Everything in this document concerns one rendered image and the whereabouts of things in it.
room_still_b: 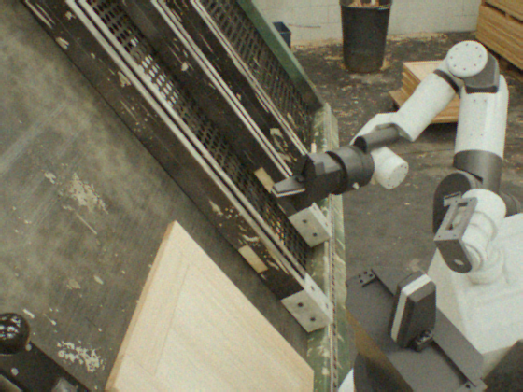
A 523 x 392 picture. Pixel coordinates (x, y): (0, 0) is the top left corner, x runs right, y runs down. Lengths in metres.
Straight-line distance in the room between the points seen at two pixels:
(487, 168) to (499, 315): 0.33
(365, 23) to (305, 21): 1.22
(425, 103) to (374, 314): 0.75
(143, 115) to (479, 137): 0.63
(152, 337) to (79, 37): 0.54
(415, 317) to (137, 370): 0.51
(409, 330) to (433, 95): 0.79
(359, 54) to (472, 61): 4.26
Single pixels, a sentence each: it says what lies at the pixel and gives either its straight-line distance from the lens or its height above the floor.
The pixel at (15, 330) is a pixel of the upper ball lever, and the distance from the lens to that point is 0.50.
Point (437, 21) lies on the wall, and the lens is 6.73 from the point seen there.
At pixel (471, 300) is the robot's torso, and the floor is 1.33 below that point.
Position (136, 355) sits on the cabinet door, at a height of 1.29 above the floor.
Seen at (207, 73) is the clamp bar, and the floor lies 1.42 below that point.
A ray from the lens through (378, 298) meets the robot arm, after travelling 0.43.
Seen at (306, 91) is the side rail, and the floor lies 0.98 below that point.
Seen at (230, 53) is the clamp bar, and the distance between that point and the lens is 1.58.
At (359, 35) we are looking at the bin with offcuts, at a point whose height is 0.37.
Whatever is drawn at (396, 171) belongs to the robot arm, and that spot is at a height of 1.33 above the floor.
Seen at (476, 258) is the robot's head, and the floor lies 1.42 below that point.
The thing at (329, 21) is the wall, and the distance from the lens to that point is 6.33.
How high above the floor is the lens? 1.88
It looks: 33 degrees down
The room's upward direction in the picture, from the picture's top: 3 degrees counter-clockwise
